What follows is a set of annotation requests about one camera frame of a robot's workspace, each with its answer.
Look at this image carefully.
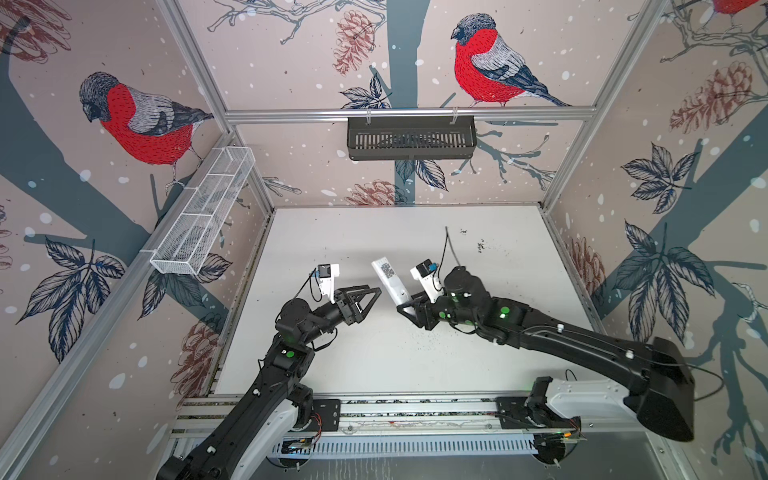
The white wire mesh basket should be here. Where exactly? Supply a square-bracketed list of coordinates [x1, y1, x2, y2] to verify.
[150, 146, 255, 275]

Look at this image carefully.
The white remote control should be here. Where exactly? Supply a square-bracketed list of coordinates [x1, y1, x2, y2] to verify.
[371, 257, 411, 306]

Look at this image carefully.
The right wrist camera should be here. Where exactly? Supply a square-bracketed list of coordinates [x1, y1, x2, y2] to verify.
[410, 259, 443, 303]

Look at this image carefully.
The black wall basket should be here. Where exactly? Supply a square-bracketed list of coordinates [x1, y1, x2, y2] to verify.
[347, 116, 477, 161]

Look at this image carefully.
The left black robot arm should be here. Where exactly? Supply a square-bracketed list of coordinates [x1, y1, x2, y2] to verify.
[156, 285, 381, 479]

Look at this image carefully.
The aluminium top crossbar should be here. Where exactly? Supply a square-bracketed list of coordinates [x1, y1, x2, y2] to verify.
[224, 106, 597, 125]

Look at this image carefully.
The aluminium front rail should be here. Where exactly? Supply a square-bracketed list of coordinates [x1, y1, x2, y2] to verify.
[173, 391, 670, 438]

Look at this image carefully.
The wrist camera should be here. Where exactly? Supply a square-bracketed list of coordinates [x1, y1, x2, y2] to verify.
[314, 264, 340, 304]
[410, 259, 443, 303]

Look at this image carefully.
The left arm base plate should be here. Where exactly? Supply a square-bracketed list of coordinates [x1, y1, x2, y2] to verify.
[290, 399, 341, 433]

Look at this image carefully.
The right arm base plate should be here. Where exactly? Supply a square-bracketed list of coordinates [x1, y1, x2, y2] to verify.
[495, 397, 581, 431]

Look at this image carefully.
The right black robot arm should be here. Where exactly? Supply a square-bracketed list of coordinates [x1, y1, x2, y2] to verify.
[397, 267, 695, 442]

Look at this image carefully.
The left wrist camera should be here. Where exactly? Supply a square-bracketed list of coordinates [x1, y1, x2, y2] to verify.
[314, 264, 340, 304]

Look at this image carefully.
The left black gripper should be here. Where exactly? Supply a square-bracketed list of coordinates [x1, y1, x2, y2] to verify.
[300, 284, 379, 348]

